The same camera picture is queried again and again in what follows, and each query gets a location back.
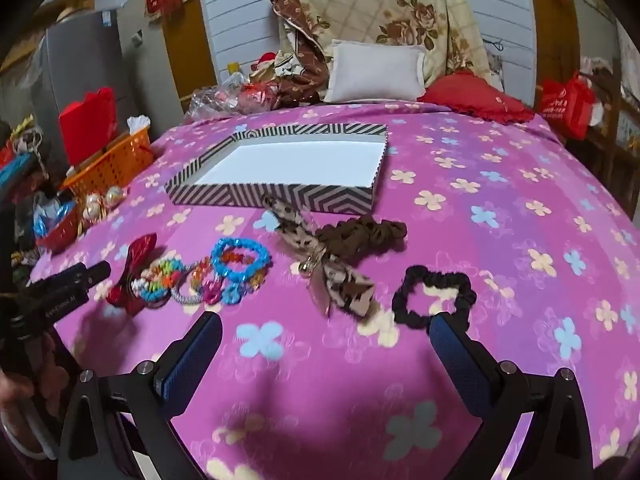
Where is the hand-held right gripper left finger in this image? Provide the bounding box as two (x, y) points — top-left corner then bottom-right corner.
(57, 311), (224, 480)

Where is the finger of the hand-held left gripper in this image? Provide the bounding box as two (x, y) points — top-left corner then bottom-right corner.
(27, 261), (112, 303)

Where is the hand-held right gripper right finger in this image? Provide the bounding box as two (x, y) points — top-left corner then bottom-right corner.
(429, 312), (596, 480)

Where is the multicoloured bead bracelet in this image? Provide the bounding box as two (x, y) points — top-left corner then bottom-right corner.
(132, 257), (183, 306)

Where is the black scrunchie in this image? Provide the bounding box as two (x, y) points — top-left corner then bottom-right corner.
(391, 265), (477, 330)

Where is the blue bead bracelet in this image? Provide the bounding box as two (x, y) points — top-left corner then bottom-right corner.
(210, 237), (272, 283)

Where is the leopard print bow hair tie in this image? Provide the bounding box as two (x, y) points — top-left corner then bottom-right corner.
(263, 195), (377, 317)

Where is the striped cardboard box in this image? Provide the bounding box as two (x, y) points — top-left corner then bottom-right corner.
(165, 123), (389, 217)

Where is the brown scrunchie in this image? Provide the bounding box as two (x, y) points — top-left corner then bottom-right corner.
(317, 215), (408, 265)

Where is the person's left forearm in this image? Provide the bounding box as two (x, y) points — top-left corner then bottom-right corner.
(0, 400), (60, 462)

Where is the person's left hand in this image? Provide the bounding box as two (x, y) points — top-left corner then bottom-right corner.
(0, 332), (76, 413)

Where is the red foil tray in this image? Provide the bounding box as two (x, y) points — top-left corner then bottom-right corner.
(36, 200), (83, 253)

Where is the red bow hair clip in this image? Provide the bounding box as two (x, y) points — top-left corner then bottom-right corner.
(106, 233), (157, 316)

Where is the blue foil wrapper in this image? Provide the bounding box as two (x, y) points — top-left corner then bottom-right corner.
(32, 200), (76, 236)

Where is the pink floral bedsheet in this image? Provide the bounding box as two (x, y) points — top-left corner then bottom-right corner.
(30, 100), (640, 480)

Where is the orange plastic basket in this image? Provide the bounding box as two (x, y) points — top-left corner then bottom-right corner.
(62, 126), (155, 198)

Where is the red paper bag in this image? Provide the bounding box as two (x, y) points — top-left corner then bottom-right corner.
(58, 87), (118, 166)

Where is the grey refrigerator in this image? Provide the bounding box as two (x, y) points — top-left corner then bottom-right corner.
(45, 10), (136, 131)

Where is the clear plastic bag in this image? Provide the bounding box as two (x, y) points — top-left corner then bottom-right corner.
(189, 77), (251, 121)

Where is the red snack packet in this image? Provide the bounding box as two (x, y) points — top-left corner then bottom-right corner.
(240, 82), (278, 113)

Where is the yellow capped bottle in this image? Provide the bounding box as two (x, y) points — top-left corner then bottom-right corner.
(220, 62), (248, 91)

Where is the red pillow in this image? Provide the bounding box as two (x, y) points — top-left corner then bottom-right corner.
(417, 70), (536, 125)

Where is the red and white cloth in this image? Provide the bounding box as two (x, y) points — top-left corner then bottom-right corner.
(250, 52), (281, 81)

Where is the red shopping bag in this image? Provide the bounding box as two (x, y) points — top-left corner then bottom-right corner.
(539, 74), (596, 141)

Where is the wooden shelf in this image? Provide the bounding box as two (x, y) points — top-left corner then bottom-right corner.
(535, 60), (640, 211)

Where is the white pillow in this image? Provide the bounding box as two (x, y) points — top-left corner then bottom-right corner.
(325, 39), (427, 103)

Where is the brown patterned quilt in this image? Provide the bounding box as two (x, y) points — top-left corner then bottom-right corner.
(248, 0), (333, 108)

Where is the cream floral quilt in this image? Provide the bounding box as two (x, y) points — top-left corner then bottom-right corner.
(285, 0), (493, 86)

